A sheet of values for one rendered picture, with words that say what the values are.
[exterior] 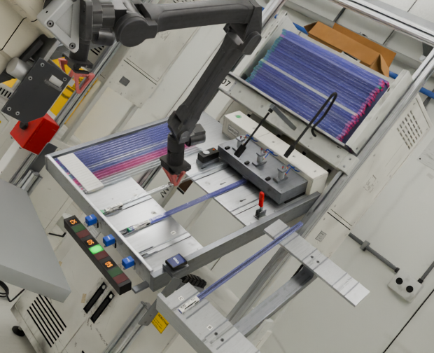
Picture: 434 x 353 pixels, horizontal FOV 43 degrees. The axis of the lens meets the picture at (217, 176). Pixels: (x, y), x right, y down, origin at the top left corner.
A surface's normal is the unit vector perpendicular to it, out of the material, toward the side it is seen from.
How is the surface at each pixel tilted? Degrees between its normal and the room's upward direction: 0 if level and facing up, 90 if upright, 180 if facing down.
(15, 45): 90
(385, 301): 90
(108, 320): 90
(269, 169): 43
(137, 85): 90
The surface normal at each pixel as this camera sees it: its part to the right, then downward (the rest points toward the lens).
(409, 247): -0.50, -0.31
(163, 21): 0.65, 0.65
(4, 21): 0.57, 0.48
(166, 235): 0.11, -0.79
